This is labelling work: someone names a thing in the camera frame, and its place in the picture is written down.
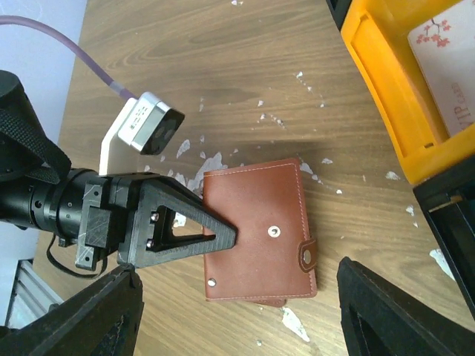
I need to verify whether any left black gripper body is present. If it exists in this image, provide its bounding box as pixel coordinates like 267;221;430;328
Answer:
75;174;141;270

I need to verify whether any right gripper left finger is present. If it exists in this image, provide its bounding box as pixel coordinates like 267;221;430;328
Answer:
1;265;144;355

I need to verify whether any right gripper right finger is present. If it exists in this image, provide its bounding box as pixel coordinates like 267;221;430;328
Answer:
337;257;474;355

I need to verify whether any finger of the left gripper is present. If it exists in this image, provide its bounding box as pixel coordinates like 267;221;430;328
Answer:
117;179;237;268

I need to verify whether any brown leather card holder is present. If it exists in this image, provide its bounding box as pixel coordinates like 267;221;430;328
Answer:
203;158;318;307

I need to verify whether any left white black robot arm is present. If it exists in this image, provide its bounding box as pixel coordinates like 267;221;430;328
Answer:
1;71;237;279

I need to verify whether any orange card bin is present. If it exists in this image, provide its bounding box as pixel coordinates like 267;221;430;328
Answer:
333;0;474;185

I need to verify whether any white patterned card stack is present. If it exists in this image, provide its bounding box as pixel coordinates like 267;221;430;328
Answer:
407;0;475;136

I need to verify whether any aluminium mounting rail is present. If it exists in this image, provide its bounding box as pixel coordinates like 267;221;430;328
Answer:
5;260;63;329

